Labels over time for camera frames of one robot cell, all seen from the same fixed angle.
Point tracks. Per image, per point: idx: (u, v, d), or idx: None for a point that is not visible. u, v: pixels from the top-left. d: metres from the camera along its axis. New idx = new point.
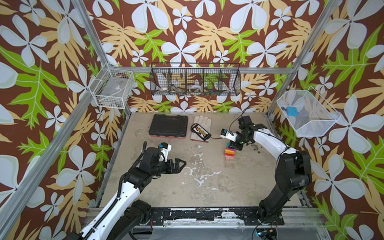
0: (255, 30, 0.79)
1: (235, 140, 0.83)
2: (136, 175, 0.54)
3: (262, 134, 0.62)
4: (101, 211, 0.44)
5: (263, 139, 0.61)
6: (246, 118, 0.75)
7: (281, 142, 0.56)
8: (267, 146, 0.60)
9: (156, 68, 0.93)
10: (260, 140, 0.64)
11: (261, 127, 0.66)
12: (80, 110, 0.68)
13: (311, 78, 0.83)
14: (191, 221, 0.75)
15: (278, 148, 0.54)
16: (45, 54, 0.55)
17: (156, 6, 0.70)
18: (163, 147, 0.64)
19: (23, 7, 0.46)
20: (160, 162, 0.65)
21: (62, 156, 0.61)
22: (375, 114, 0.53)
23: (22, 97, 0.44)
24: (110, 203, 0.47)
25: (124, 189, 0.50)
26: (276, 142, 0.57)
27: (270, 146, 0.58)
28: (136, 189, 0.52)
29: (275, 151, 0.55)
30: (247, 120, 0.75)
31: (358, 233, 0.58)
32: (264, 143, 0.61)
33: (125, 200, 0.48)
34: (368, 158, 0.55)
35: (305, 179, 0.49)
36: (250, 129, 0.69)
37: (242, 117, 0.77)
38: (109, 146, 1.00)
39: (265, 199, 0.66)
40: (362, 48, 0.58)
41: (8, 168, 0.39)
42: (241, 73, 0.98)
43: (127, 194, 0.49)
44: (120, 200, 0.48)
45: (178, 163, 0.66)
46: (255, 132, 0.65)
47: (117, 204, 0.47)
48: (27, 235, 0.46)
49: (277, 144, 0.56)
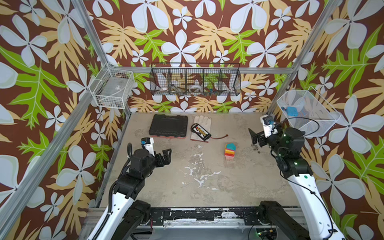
0: (255, 30, 0.79)
1: (267, 137, 0.62)
2: (127, 184, 0.51)
3: (301, 186, 0.46)
4: (93, 229, 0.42)
5: (300, 193, 0.47)
6: (297, 144, 0.49)
7: (327, 216, 0.41)
8: (302, 205, 0.46)
9: (156, 68, 0.93)
10: (294, 190, 0.49)
11: (304, 174, 0.48)
12: (80, 111, 0.68)
13: (311, 78, 0.83)
14: (191, 221, 0.75)
15: (318, 223, 0.41)
16: (45, 54, 0.55)
17: (156, 6, 0.70)
18: (146, 143, 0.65)
19: (23, 7, 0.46)
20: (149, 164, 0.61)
21: (62, 156, 0.61)
22: (375, 114, 0.53)
23: (22, 97, 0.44)
24: (103, 218, 0.45)
25: (115, 202, 0.48)
26: (317, 211, 0.42)
27: (306, 208, 0.45)
28: (128, 198, 0.49)
29: (311, 225, 0.42)
30: (297, 146, 0.49)
31: (357, 232, 0.58)
32: (299, 196, 0.48)
33: (117, 213, 0.46)
34: (368, 158, 0.55)
35: None
36: (287, 164, 0.51)
37: (295, 140, 0.50)
38: (109, 146, 1.00)
39: (271, 207, 0.65)
40: (362, 48, 0.58)
41: (8, 168, 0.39)
42: (241, 73, 0.98)
43: (119, 207, 0.47)
44: (112, 214, 0.45)
45: (166, 155, 0.66)
46: (293, 176, 0.49)
47: (109, 219, 0.45)
48: (27, 235, 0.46)
49: (316, 216, 0.42)
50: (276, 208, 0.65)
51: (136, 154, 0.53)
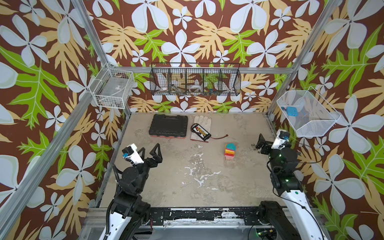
0: (255, 30, 0.79)
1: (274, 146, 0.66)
2: (124, 202, 0.52)
3: (294, 202, 0.50)
4: None
5: (293, 208, 0.50)
6: (291, 166, 0.52)
7: (318, 230, 0.44)
8: (295, 218, 0.49)
9: (156, 68, 0.93)
10: (288, 205, 0.52)
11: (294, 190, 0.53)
12: (80, 111, 0.68)
13: (311, 78, 0.83)
14: (191, 221, 0.75)
15: (310, 236, 0.43)
16: (45, 54, 0.55)
17: (156, 6, 0.70)
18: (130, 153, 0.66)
19: (23, 7, 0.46)
20: (140, 180, 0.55)
21: (62, 156, 0.61)
22: (375, 114, 0.53)
23: (22, 97, 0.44)
24: (101, 239, 0.47)
25: (112, 222, 0.49)
26: (308, 225, 0.45)
27: (299, 223, 0.47)
28: (125, 218, 0.50)
29: (304, 237, 0.45)
30: (290, 167, 0.52)
31: (358, 233, 0.58)
32: (292, 211, 0.51)
33: (115, 233, 0.48)
34: (368, 158, 0.55)
35: None
36: (280, 181, 0.56)
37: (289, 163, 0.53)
38: (109, 146, 1.00)
39: (272, 210, 0.65)
40: (362, 48, 0.58)
41: (7, 168, 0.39)
42: (241, 73, 0.98)
43: (116, 227, 0.49)
44: (110, 234, 0.47)
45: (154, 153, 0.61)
46: (285, 192, 0.53)
47: (108, 239, 0.47)
48: (27, 235, 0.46)
49: (308, 230, 0.44)
50: (277, 212, 0.64)
51: (124, 177, 0.50)
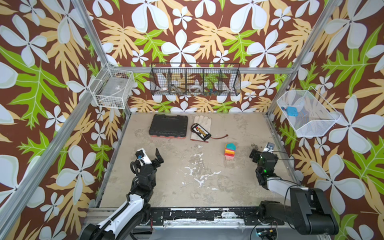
0: (255, 30, 0.79)
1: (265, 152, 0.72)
2: (140, 191, 0.64)
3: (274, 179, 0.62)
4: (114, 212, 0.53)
5: (275, 183, 0.61)
6: (270, 164, 0.68)
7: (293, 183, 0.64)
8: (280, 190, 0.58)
9: (156, 68, 0.93)
10: (273, 186, 0.63)
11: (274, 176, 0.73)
12: (80, 111, 0.68)
13: (311, 78, 0.83)
14: (191, 221, 0.75)
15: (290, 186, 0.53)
16: (45, 54, 0.55)
17: (156, 6, 0.70)
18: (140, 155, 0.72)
19: (23, 7, 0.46)
20: (153, 176, 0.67)
21: (62, 156, 0.61)
22: (375, 114, 0.53)
23: (22, 97, 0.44)
24: (122, 206, 0.54)
25: (133, 198, 0.59)
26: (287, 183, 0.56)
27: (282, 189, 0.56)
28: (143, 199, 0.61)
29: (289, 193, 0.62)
30: (270, 165, 0.68)
31: (358, 233, 0.58)
32: (277, 188, 0.60)
33: (134, 206, 0.56)
34: (368, 158, 0.55)
35: (329, 228, 0.41)
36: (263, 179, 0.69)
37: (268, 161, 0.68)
38: (109, 146, 1.00)
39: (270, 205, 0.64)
40: (362, 48, 0.58)
41: (7, 168, 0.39)
42: (241, 73, 0.98)
43: (135, 201, 0.58)
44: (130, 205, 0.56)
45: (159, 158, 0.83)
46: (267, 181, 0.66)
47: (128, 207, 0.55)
48: (27, 235, 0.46)
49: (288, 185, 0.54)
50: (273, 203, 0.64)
51: (142, 172, 0.62)
